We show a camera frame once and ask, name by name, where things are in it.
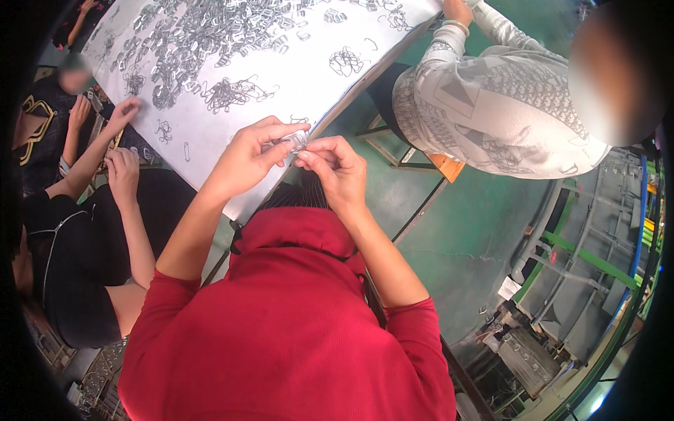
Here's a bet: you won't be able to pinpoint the person's right hand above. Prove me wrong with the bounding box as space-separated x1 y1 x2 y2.
294 136 368 212

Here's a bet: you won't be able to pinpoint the person's left hand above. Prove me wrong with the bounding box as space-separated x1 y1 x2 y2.
203 116 312 201

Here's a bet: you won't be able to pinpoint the small metal clip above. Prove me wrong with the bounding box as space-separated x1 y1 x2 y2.
280 130 310 154

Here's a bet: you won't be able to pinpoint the person's legs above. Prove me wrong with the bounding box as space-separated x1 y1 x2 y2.
252 169 333 212

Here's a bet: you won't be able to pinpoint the wooden stool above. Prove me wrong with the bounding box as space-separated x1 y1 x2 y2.
356 113 467 184

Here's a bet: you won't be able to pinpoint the white table cover sheet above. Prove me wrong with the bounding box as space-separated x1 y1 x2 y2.
81 0 444 222

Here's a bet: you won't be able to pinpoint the pile of metal clips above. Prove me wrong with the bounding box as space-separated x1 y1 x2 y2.
108 0 417 110

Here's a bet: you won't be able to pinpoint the person's body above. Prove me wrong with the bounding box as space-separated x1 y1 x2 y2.
118 206 457 421

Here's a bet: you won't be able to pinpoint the white paper slip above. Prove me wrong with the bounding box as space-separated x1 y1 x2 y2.
497 276 522 302

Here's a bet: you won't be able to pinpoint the crate of metal parts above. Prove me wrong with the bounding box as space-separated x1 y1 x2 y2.
67 337 130 421

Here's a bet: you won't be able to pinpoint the grey box of metal parts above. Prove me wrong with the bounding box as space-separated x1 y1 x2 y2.
496 328 562 399

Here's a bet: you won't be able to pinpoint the large tangled wire hook bundle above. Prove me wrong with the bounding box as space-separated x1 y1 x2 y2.
201 75 279 115

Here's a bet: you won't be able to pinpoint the round tangled wire hook bundle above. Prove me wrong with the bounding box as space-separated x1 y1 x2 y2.
329 46 371 78

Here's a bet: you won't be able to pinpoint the grey metal rack with green frame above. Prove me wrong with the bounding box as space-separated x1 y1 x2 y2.
510 150 665 364

